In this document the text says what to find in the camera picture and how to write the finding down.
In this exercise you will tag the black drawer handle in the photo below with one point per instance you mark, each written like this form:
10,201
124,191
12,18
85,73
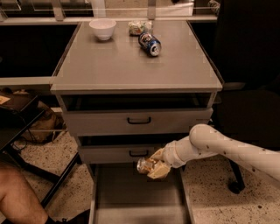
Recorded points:
138,121
135,154

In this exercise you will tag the grey drawer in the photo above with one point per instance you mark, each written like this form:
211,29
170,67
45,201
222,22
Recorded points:
122,195
115,149
106,114

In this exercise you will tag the black side table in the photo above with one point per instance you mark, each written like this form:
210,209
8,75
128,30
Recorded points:
9,134

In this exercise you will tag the grey drawer cabinet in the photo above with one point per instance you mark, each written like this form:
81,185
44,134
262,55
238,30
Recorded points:
120,67

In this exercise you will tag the bottom grey drawer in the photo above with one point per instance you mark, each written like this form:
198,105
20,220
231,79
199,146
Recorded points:
122,195

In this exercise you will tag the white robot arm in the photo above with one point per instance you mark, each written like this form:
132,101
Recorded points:
204,141

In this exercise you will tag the crumpled snack bag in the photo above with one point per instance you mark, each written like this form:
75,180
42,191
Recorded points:
138,27

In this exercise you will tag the black middle drawer handle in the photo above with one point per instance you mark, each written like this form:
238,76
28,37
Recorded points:
135,154

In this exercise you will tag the blue soda can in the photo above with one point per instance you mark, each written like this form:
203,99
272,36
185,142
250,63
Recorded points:
149,44

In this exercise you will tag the brown bag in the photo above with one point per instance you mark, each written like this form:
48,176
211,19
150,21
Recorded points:
42,124

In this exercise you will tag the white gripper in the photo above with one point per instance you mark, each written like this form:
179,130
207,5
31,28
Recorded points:
169,155

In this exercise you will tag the top grey drawer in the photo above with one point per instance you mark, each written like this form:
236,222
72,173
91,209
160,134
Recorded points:
106,114

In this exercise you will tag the middle grey drawer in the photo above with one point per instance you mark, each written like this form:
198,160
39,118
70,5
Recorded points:
115,149

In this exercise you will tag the white bowl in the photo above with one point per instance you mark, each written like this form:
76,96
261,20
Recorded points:
103,28

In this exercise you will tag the person's bare leg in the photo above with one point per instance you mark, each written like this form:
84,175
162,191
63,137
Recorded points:
18,202

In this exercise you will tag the black top drawer handle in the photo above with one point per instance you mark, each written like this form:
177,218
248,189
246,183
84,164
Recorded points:
138,121

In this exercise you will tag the black office chair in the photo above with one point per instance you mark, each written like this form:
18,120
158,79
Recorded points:
243,43

